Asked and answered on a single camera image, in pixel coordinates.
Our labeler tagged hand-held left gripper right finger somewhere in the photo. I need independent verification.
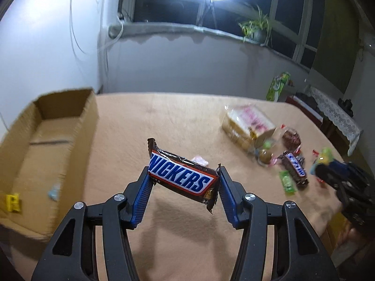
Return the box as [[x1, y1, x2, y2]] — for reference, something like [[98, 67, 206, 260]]
[[218, 165, 340, 281]]

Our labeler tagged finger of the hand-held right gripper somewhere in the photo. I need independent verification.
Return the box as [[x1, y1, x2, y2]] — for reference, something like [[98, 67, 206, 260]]
[[316, 160, 352, 188]]

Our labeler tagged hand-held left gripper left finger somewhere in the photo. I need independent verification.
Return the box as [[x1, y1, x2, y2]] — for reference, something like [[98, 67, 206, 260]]
[[31, 166, 156, 281]]

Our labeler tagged small brown chocolate bar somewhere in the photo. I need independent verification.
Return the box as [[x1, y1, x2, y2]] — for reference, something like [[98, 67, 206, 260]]
[[281, 152, 309, 186]]

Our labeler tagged large brown chocolate bar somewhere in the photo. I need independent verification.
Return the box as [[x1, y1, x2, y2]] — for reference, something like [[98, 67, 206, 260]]
[[147, 137, 221, 215]]

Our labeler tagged chocolate cake clear packet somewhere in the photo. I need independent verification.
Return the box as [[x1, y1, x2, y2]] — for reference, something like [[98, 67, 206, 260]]
[[282, 129, 302, 153]]

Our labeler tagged round brown pastry packet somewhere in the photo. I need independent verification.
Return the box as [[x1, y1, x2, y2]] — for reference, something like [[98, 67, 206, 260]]
[[258, 149, 274, 164]]

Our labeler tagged sliced bread bag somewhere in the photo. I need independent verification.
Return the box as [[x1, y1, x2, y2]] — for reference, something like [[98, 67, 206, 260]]
[[222, 105, 277, 153]]

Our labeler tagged cardboard box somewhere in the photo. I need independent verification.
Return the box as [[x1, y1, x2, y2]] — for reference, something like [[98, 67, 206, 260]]
[[0, 87, 98, 242]]

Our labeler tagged white lace cloth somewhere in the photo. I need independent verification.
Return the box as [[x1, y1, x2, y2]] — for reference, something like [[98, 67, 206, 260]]
[[307, 86, 364, 155]]

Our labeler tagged dark wooden cabinet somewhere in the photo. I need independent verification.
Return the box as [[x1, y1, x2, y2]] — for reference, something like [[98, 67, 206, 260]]
[[285, 92, 326, 129]]

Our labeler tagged pale blue candy wrapper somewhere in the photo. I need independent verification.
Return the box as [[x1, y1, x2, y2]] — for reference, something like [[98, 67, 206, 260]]
[[48, 183, 60, 201]]

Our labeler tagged green carton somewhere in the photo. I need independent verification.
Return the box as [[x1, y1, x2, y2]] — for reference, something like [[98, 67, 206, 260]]
[[265, 72, 290, 101]]

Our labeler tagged yellow sticker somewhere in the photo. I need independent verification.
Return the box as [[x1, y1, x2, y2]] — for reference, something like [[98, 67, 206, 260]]
[[6, 193, 22, 212]]

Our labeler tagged potted spider plant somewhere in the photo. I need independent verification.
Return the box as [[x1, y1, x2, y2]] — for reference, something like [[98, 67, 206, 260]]
[[238, 4, 273, 47]]

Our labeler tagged black tripod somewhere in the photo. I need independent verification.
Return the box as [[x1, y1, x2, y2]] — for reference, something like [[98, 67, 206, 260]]
[[199, 0, 218, 28]]

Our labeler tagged white pipe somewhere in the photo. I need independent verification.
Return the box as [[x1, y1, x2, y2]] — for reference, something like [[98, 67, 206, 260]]
[[98, 0, 124, 92]]

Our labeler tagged white cable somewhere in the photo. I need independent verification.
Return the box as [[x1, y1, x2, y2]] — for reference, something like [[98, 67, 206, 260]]
[[70, 0, 122, 55]]

